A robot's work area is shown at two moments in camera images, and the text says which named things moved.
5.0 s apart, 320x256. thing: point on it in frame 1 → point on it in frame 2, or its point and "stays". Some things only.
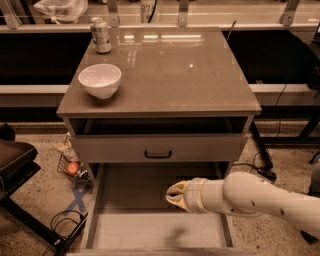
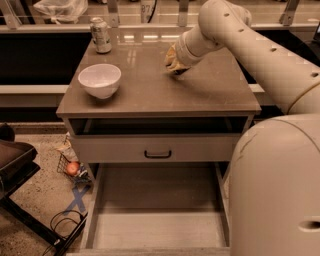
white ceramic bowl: x=100 y=81 stays
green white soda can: x=100 y=35 stays
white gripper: x=194 y=195 → x=181 y=52
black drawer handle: x=158 y=156 stays
